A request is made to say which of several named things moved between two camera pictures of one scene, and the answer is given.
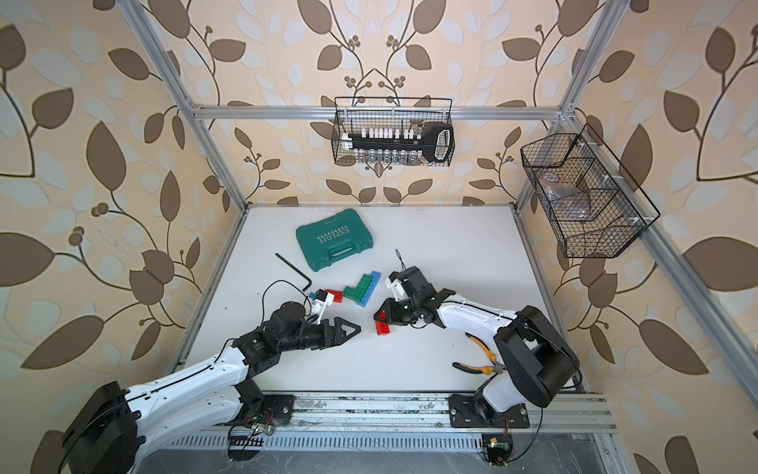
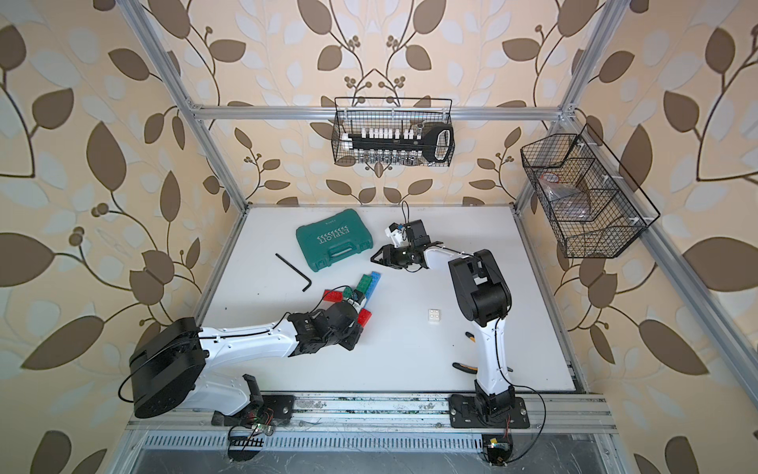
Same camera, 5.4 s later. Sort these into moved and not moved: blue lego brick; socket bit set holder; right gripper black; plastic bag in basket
Moved: right gripper black
Not moved: socket bit set holder; blue lego brick; plastic bag in basket
